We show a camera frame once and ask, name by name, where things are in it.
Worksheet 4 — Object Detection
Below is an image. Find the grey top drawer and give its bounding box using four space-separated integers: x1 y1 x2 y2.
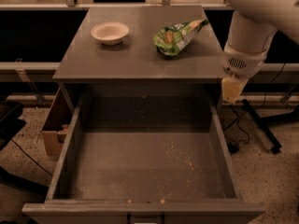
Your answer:
22 91 264 224

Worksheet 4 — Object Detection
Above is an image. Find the black power adapter cable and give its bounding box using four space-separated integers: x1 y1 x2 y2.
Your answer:
221 63 288 156

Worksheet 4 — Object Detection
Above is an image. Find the metal railing frame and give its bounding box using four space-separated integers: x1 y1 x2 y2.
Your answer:
0 0 299 105

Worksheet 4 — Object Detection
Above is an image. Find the white paper bowl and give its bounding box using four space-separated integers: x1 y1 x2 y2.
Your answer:
91 22 129 46

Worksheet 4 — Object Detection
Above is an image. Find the black floor cable left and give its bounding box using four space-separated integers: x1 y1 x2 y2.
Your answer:
10 138 54 177

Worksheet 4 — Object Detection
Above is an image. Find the black stand frame left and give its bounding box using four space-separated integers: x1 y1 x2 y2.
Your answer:
0 100 50 224

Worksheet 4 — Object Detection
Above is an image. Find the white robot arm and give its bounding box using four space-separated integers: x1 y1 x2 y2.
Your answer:
221 0 299 104

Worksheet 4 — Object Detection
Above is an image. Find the green chip bag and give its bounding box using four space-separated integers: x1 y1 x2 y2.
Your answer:
153 20 208 58

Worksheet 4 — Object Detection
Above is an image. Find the brown cardboard box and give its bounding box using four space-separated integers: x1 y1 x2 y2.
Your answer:
42 90 72 156

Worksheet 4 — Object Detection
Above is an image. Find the grey drawer cabinet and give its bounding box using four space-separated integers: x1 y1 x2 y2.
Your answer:
53 6 224 105

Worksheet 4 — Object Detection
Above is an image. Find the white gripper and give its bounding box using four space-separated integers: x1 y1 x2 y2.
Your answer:
221 42 269 104

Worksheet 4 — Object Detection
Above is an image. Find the black stand leg right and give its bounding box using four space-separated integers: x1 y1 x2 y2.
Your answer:
242 99 299 154

